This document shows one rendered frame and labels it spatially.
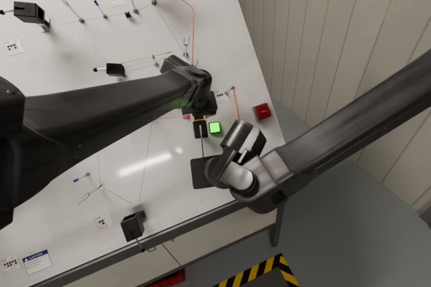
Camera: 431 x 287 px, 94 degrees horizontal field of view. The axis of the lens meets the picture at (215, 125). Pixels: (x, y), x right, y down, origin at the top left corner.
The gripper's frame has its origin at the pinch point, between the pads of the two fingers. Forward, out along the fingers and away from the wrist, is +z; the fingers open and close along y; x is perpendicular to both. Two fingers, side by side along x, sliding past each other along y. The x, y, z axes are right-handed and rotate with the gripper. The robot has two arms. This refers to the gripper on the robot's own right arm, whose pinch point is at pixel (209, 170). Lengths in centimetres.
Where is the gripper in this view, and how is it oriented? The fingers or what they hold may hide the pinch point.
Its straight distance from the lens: 54.5
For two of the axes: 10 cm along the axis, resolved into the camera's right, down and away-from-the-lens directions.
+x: 1.4, 9.7, -1.8
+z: -1.6, 2.0, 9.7
